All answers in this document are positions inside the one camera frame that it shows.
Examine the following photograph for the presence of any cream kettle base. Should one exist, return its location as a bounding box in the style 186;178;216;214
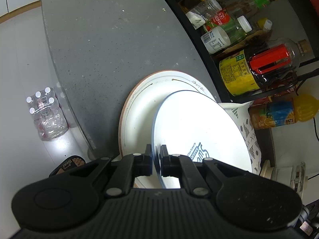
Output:
260;160;273;179

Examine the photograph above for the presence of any large flower pattern plate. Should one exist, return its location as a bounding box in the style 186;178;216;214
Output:
118;70;215;156

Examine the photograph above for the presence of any red drink can lower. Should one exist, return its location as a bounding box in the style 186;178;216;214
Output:
251;86;300;106

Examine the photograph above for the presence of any foot in black slipper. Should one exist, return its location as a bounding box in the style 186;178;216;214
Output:
49;155;85;177

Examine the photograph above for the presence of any glass electric kettle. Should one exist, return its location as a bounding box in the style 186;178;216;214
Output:
271;162;308;199

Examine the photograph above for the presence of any soy sauce jug yellow label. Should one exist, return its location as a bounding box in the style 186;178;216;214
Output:
219;38;312;97

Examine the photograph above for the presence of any white lidded seasoning jar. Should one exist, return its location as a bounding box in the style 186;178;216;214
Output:
201;26;231;54

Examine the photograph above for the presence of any white plate Sweet print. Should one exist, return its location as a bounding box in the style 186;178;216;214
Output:
151;90;252;189

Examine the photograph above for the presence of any patterned table cloth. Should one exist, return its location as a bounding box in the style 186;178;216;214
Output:
219;101;262;175

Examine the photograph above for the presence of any pack of water bottles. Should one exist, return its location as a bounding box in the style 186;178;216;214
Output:
26;87;69;141

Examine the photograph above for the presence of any clear spice shaker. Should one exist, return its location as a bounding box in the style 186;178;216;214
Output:
185;0;222;30

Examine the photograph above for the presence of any orange juice bottle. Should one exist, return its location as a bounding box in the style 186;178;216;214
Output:
248;94;318;129

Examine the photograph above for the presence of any black metal shelf rack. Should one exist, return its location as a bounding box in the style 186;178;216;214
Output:
160;0;319;104

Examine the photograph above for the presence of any black power cable left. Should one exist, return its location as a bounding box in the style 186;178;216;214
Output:
312;117;319;143

